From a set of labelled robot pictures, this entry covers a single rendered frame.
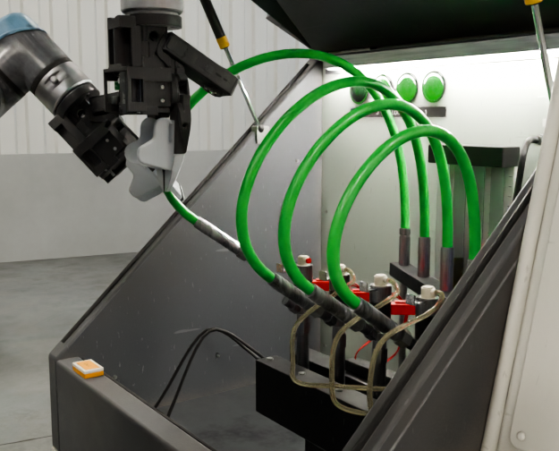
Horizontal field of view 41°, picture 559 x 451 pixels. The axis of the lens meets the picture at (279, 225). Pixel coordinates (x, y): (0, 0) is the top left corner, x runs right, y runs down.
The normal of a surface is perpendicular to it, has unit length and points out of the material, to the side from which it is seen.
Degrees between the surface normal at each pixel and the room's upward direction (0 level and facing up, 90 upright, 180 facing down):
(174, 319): 90
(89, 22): 90
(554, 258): 76
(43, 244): 90
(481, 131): 90
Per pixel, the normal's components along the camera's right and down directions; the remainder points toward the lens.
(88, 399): -0.81, 0.08
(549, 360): -0.79, -0.15
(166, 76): 0.58, 0.11
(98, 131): 0.00, -0.08
